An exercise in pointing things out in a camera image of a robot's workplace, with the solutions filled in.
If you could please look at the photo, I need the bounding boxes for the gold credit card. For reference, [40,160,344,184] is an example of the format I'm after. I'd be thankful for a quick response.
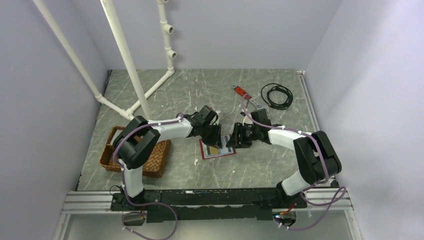
[208,147,220,156]

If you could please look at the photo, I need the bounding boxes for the red handled adjustable wrench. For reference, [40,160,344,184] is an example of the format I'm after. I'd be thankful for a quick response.
[232,84,270,112]

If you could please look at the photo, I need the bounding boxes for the coiled black cable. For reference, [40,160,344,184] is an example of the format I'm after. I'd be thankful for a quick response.
[260,83,294,111]

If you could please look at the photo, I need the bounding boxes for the white cards in basket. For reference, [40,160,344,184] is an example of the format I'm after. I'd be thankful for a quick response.
[106,126,124,146]

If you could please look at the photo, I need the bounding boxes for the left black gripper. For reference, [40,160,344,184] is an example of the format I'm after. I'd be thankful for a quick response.
[200,122,223,149]

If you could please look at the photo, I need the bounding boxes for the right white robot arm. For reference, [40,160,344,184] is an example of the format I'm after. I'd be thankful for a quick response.
[227,109,342,208]

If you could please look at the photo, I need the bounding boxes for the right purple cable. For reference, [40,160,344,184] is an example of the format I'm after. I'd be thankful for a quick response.
[241,94,348,232]

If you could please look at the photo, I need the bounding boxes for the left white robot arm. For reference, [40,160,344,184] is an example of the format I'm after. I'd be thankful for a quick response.
[112,105,222,210]

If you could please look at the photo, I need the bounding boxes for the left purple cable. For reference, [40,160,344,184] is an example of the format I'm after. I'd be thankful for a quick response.
[112,112,179,240]

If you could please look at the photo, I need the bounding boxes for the aluminium frame rail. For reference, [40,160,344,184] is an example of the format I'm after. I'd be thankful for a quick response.
[52,190,364,240]

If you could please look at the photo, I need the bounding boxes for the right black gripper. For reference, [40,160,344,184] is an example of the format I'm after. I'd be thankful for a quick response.
[226,122,260,149]

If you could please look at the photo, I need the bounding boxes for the white pvc pipe frame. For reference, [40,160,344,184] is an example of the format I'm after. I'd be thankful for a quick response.
[33,0,177,121]

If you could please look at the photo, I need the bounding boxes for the woven wicker basket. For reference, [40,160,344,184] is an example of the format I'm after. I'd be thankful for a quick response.
[99,140,172,178]

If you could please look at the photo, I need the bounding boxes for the purple cable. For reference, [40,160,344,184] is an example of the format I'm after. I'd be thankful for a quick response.
[241,94,348,232]
[112,112,179,240]

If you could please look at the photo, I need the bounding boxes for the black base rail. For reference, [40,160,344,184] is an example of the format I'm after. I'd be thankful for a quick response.
[110,187,307,223]

